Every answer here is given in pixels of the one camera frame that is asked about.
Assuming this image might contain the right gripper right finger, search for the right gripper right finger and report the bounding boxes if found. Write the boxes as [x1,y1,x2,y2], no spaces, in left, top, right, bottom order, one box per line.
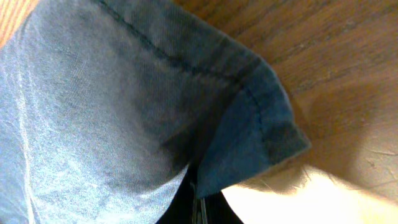
[200,192,243,224]

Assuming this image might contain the dark blue denim shorts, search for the dark blue denim shorts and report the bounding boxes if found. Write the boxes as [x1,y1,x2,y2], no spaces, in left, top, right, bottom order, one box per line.
[1,0,309,223]

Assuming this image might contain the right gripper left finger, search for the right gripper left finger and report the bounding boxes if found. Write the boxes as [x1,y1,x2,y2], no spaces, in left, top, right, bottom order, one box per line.
[156,166,197,224]

